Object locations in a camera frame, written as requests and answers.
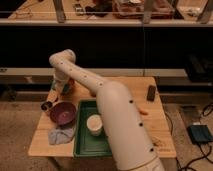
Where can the white cup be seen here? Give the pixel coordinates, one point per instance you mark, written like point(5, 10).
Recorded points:
point(94, 125)

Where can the orange carrot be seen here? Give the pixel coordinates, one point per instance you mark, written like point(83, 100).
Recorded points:
point(143, 112)

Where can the purple bowl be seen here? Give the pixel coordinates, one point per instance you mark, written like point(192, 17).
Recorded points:
point(63, 113)

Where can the small metal cup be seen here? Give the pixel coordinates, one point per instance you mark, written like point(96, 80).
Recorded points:
point(46, 106)

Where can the green plastic tray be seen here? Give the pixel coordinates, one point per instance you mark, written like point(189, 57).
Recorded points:
point(86, 144)

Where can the green yellow sponge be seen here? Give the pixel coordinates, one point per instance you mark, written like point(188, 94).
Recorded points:
point(66, 89)

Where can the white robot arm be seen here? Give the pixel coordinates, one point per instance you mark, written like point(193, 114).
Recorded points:
point(130, 144)

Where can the black rectangular block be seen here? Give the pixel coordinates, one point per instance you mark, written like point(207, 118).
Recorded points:
point(151, 93)

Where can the red bowl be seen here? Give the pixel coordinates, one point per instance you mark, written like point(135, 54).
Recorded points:
point(71, 85)

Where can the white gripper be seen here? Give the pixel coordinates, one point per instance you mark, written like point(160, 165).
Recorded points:
point(58, 85)

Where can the grey cloth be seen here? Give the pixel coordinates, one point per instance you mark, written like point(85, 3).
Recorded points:
point(61, 136)

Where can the blue power adapter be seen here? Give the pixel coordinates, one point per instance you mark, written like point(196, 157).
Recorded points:
point(199, 134)

